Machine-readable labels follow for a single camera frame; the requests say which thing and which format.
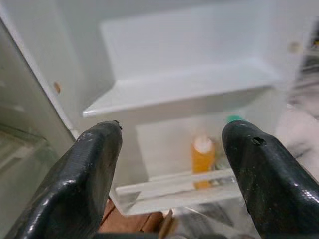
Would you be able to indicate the brown wooden base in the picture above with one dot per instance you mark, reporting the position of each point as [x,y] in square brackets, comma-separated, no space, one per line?
[129,221]

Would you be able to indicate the white fridge door shelf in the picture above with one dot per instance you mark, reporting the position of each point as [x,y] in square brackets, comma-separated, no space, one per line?
[174,99]

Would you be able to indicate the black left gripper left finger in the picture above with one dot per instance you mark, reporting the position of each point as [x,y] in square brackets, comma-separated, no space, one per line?
[74,179]

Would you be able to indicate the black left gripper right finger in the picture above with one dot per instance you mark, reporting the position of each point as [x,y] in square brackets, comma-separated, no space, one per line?
[274,184]

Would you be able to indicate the green capped bottle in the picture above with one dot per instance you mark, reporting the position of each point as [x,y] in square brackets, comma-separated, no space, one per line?
[234,117]

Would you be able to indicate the pale grey fridge body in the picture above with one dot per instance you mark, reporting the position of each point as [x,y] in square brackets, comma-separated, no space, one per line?
[15,99]

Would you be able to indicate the white fridge door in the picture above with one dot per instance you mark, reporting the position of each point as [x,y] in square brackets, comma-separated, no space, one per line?
[82,37]

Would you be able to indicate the clear fridge door shelf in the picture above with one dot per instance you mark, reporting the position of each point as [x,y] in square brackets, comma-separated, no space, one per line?
[162,196]

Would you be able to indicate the orange juice bottle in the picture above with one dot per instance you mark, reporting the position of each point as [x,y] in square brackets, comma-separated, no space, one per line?
[203,159]

